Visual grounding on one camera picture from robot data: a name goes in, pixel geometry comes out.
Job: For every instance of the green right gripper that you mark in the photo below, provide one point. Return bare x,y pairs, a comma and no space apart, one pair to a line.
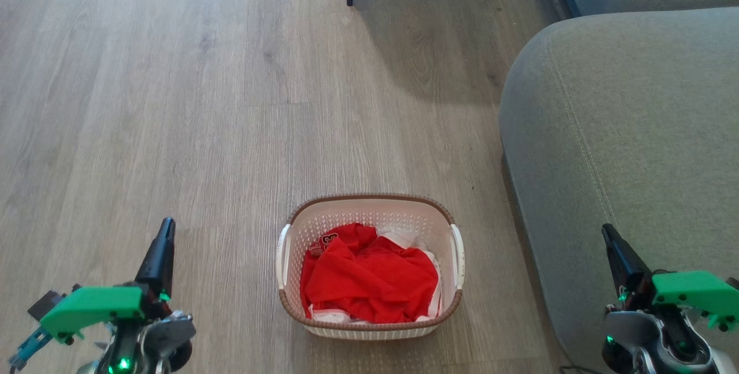
693,293

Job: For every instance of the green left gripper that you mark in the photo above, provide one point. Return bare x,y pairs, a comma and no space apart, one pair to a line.
92,305

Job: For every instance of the white woven plastic laundry basket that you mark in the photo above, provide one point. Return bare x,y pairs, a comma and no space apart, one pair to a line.
369,212

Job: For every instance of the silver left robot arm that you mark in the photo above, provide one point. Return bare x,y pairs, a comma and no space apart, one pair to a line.
150,339

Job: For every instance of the grey fabric sofa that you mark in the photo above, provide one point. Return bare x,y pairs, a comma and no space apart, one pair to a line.
623,131

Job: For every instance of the red sports shirt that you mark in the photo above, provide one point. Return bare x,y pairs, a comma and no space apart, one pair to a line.
369,281

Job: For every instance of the white garment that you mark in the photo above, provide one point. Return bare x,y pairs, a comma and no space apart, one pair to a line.
407,238

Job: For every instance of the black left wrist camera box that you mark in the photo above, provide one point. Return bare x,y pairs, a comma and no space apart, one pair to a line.
46,303

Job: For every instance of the teal plastic bracket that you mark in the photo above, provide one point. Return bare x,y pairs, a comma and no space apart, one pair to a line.
29,348

